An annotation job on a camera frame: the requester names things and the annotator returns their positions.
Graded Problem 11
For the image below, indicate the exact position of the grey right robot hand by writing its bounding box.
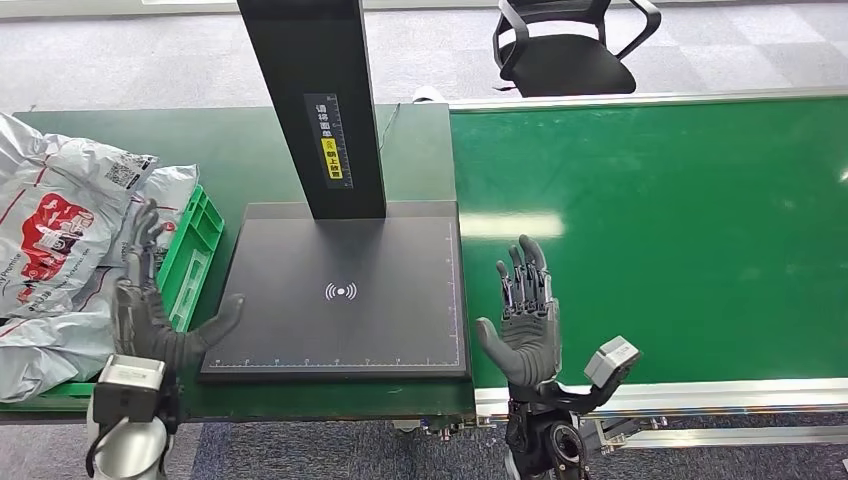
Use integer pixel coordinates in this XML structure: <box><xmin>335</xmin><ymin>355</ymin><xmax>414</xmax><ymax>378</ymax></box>
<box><xmin>474</xmin><ymin>233</ymin><xmax>564</xmax><ymax>390</ymax></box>

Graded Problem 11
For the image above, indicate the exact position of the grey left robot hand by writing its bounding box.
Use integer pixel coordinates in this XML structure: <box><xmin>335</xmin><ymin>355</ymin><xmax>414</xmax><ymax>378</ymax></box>
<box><xmin>110</xmin><ymin>198</ymin><xmax>247</xmax><ymax>376</ymax></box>

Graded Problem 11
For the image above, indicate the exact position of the grey mailer bag black logo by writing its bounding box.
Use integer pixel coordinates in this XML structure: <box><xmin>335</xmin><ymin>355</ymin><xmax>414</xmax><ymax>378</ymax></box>
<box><xmin>0</xmin><ymin>112</ymin><xmax>162</xmax><ymax>321</ymax></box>

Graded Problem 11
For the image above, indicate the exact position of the green conveyor belt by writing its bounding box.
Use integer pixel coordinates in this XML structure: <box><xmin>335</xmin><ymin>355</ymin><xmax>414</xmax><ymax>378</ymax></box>
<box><xmin>450</xmin><ymin>97</ymin><xmax>848</xmax><ymax>391</ymax></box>

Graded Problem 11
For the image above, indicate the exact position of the black scanner machine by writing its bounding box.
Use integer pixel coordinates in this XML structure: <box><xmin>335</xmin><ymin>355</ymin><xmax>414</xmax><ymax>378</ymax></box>
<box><xmin>198</xmin><ymin>0</ymin><xmax>473</xmax><ymax>384</ymax></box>

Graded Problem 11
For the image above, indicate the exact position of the green plastic crate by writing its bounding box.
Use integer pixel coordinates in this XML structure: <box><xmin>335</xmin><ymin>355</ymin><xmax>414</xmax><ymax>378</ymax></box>
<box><xmin>0</xmin><ymin>185</ymin><xmax>226</xmax><ymax>416</ymax></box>

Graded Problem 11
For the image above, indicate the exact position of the crumpled grey mailer bag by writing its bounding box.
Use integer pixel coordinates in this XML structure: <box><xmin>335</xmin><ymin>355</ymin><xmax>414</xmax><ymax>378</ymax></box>
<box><xmin>0</xmin><ymin>264</ymin><xmax>137</xmax><ymax>405</ymax></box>

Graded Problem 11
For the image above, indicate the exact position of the grey mailer bag red print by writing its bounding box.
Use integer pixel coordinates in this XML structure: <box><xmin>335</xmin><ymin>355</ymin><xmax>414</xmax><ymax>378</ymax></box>
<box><xmin>99</xmin><ymin>163</ymin><xmax>200</xmax><ymax>268</ymax></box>

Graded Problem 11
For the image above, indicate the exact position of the black office chair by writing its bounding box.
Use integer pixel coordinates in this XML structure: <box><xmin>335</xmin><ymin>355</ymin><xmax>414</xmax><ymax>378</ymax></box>
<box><xmin>492</xmin><ymin>0</ymin><xmax>664</xmax><ymax>99</ymax></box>

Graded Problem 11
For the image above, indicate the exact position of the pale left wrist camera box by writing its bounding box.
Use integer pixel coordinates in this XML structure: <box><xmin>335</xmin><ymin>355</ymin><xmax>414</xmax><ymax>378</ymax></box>
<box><xmin>91</xmin><ymin>353</ymin><xmax>168</xmax><ymax>427</ymax></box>

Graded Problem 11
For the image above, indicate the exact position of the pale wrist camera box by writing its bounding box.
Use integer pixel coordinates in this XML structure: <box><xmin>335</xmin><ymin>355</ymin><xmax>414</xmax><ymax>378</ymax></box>
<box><xmin>583</xmin><ymin>335</ymin><xmax>643</xmax><ymax>391</ymax></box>
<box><xmin>91</xmin><ymin>353</ymin><xmax>168</xmax><ymax>427</ymax></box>

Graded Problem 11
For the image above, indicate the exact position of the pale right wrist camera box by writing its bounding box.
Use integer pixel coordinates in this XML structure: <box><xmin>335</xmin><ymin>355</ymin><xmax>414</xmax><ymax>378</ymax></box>
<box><xmin>583</xmin><ymin>335</ymin><xmax>643</xmax><ymax>391</ymax></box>

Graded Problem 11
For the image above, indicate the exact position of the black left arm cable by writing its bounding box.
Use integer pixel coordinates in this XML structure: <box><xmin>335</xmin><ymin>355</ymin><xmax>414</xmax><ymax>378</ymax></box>
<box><xmin>84</xmin><ymin>415</ymin><xmax>130</xmax><ymax>478</ymax></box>

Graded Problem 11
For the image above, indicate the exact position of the aluminium conveyor frame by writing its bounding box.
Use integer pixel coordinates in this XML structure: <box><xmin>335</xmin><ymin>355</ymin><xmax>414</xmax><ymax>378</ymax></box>
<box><xmin>449</xmin><ymin>86</ymin><xmax>848</xmax><ymax>458</ymax></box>

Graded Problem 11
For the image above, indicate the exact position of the thin grey cable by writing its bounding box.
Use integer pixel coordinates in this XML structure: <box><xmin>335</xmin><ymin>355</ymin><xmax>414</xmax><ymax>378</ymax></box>
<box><xmin>380</xmin><ymin>103</ymin><xmax>403</xmax><ymax>151</ymax></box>

